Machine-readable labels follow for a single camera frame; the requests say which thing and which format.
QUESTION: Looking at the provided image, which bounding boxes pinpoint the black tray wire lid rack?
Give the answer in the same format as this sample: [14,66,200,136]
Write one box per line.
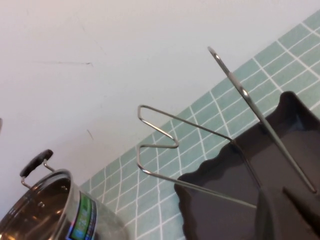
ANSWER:
[136,46,320,240]

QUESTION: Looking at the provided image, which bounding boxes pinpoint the stainless steel pot black handles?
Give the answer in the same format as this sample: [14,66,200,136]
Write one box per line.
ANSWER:
[0,149,131,240]

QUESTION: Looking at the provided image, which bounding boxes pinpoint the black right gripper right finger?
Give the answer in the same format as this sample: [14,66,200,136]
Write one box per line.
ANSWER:
[281,186,320,240]

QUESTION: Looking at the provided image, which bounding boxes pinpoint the teal tile-pattern table mat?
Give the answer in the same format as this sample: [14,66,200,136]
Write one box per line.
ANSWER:
[79,9,320,240]

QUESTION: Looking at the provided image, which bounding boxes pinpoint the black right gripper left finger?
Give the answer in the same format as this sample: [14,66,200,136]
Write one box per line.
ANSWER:
[254,187,288,240]

